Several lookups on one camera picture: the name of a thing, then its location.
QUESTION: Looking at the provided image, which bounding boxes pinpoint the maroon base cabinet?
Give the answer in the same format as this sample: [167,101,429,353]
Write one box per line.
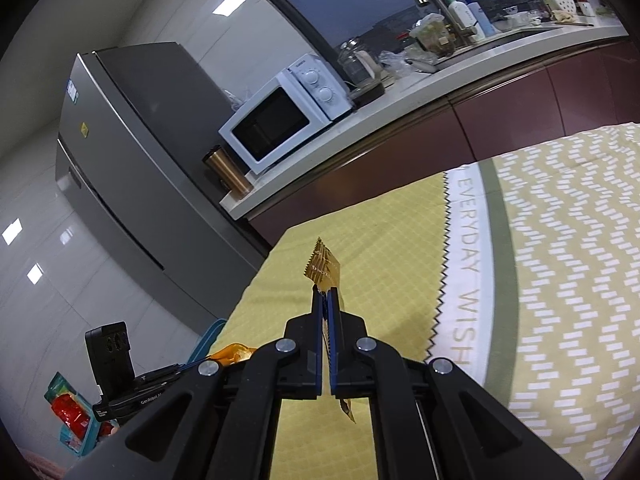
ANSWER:
[247,37,640,248]

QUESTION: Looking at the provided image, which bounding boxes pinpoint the white and blue bottle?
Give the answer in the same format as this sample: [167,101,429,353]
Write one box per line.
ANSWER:
[467,0,499,38]

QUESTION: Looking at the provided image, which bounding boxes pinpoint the red packet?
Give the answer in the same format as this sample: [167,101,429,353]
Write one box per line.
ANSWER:
[52,394,101,436]

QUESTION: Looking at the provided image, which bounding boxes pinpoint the green packet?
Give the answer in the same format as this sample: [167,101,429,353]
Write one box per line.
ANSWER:
[44,371,81,403]

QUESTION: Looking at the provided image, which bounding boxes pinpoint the bagged vegetables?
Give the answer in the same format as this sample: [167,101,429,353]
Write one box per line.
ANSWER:
[409,12,456,58]

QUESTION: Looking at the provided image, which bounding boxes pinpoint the steel kitchen sink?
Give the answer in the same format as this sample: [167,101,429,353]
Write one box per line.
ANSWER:
[435,27,556,66]

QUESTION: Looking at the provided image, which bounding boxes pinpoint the zigzag patterned tablecloth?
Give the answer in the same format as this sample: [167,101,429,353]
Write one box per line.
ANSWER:
[427,122,640,480]

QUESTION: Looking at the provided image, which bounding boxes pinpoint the white pump bottle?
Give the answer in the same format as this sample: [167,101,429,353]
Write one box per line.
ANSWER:
[446,0,478,36]

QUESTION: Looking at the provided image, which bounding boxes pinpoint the black bowl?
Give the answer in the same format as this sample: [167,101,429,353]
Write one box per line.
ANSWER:
[347,80,386,101]

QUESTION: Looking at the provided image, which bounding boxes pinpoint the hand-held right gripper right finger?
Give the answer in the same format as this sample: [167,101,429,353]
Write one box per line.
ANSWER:
[327,287,583,480]

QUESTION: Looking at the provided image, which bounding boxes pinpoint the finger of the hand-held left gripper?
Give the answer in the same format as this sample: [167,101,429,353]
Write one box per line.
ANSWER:
[136,365,185,387]
[175,356,217,372]

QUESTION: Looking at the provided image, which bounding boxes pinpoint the clear plastic bag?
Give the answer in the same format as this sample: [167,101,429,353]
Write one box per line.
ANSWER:
[377,50,416,78]

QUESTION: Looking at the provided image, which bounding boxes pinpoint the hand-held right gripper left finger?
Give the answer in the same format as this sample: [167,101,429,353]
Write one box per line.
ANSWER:
[62,286,327,480]

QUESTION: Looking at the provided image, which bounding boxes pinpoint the copper thermos tumbler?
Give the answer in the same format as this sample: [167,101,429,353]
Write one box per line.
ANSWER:
[202,145,254,196]

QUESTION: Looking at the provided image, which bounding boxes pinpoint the white kitchen countertop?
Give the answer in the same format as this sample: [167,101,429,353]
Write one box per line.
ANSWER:
[220,22,631,221]

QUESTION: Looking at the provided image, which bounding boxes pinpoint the golden snack wrapper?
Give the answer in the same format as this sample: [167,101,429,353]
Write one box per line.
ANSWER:
[299,237,357,425]

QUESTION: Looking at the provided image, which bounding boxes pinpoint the white microwave oven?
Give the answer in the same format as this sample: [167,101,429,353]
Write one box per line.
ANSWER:
[218,53,355,176]

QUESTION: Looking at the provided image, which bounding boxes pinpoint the orange plastic wrapper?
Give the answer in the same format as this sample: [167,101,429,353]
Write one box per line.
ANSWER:
[207,342,253,363]

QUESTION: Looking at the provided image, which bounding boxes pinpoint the dark framed window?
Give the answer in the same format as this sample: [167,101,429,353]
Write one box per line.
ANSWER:
[235,0,546,86]

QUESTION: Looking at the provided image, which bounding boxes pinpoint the glass jar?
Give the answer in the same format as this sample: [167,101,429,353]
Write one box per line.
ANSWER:
[337,37,378,88]

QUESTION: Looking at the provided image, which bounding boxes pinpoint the grey refrigerator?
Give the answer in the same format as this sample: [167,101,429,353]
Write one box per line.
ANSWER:
[55,41,273,321]

